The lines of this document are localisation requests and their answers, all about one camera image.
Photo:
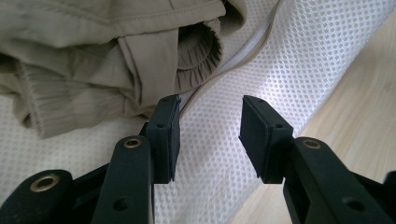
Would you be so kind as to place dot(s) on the white mesh laundry bag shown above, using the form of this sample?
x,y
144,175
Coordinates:
x,y
218,140

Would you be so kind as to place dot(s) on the beige garment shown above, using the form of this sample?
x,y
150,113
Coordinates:
x,y
77,62

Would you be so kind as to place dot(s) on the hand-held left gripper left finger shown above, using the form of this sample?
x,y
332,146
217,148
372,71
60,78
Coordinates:
x,y
165,140

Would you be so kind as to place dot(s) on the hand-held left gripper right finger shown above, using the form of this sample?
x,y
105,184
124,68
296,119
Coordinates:
x,y
264,140

